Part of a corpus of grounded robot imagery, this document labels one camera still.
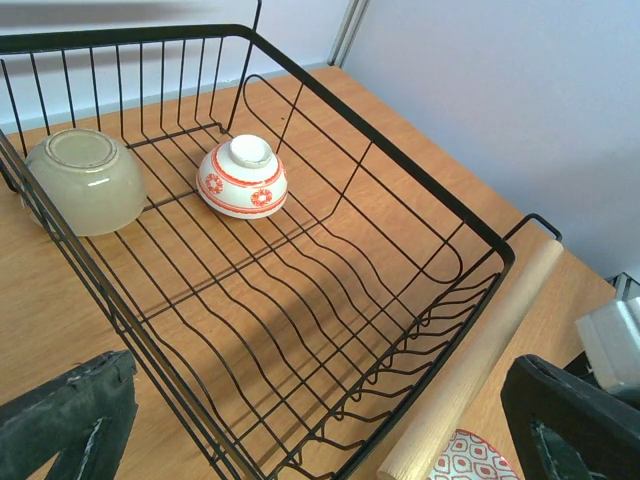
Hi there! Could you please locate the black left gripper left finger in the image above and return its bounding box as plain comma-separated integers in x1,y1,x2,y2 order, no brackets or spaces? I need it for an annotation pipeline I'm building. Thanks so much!
1,350,138,479

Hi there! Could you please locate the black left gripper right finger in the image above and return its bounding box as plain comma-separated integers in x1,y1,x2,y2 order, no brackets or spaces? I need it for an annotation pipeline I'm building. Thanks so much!
500,354,639,479

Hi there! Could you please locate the black wire dish rack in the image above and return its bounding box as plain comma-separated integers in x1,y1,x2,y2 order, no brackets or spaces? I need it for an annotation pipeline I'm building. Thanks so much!
0,0,565,480

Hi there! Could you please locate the beige leaf pattern bowl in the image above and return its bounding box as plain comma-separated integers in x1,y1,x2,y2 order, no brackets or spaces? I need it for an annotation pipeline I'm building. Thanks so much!
25,128,147,237

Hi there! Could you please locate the orange floral white bowl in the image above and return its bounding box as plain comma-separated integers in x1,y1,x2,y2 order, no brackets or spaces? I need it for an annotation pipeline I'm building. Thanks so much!
196,134,288,220

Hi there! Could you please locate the red diamond pattern bowl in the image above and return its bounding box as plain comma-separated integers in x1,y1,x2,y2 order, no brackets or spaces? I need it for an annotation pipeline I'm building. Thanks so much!
428,429,518,480

